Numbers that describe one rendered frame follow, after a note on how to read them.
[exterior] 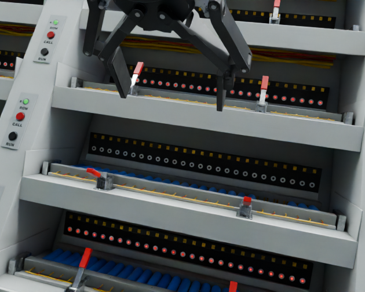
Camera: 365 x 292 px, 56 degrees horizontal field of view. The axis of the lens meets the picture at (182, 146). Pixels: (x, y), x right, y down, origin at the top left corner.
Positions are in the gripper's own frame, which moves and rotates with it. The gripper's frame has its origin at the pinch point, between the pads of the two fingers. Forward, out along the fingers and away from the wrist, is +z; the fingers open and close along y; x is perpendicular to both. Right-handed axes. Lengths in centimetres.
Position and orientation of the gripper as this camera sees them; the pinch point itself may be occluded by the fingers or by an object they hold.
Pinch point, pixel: (171, 91)
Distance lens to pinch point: 46.9
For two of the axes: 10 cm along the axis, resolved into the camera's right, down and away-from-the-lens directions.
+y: 9.7, 1.5, -1.9
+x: 2.3, -8.5, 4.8
